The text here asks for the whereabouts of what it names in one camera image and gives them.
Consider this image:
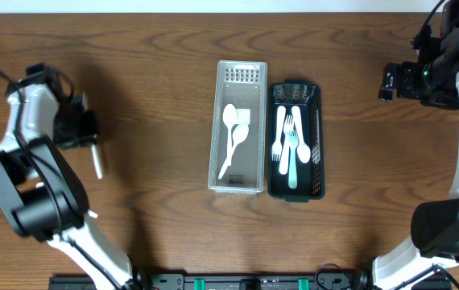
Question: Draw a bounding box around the white plastic spoon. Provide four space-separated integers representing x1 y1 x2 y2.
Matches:
217 124 249 180
222 104 238 155
292 106 311 164
88 209 98 219
91 144 103 180

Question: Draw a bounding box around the white plastic fork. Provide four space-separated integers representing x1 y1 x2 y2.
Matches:
287 131 299 189
279 115 294 175

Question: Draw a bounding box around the white plastic utensil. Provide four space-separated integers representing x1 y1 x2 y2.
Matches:
271 106 286 161

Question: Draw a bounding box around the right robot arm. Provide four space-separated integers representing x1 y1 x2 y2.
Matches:
367 0 459 289

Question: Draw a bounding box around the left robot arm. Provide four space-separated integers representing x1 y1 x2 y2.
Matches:
0 63 145 289

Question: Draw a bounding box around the clear perforated plastic basket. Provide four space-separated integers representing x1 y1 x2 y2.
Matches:
208 60 267 195

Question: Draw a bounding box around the white label sticker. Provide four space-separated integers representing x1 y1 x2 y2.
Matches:
237 109 250 125

